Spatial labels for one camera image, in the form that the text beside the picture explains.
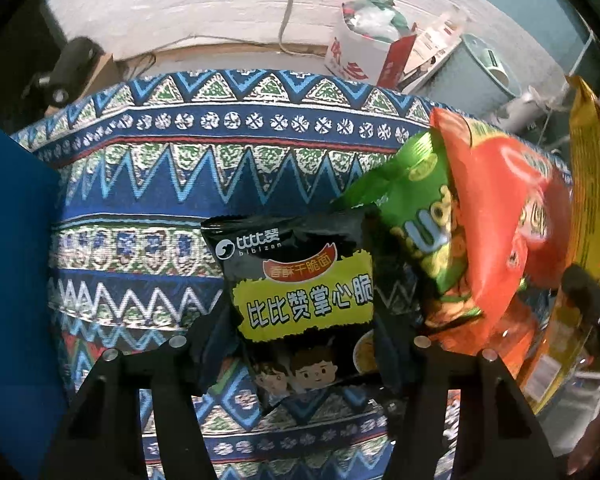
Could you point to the yellow snack package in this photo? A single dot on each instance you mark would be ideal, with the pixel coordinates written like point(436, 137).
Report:
point(587, 185)

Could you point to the black snack packet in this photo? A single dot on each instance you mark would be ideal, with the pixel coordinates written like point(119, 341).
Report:
point(300, 300)

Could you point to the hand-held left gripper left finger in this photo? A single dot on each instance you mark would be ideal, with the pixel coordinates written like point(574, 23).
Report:
point(202, 355)

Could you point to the white hair dryer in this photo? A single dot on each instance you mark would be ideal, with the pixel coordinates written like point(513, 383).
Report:
point(525, 107)

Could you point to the green snack packet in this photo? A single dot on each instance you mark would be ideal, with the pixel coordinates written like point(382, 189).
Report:
point(420, 200)

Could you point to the light blue waste bin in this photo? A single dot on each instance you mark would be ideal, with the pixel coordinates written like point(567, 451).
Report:
point(460, 90)

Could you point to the white red paper bag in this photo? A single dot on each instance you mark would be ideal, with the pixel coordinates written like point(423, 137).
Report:
point(355, 55)

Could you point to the blue cardboard box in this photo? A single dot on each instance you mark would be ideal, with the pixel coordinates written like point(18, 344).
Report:
point(15, 260)

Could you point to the large orange snack bag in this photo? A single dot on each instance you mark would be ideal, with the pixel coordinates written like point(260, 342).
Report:
point(495, 185)

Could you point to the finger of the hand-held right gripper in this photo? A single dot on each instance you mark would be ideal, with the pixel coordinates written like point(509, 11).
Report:
point(595, 305)

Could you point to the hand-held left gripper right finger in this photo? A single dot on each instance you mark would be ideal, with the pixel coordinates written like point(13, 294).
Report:
point(395, 340)

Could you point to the patterned blue blanket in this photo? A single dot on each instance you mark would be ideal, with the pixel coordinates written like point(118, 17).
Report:
point(180, 160)

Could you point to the orange snack packet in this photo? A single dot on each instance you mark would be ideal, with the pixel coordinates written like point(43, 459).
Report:
point(510, 340)

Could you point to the flat white paper carton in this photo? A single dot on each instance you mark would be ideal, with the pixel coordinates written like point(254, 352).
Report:
point(430, 55)

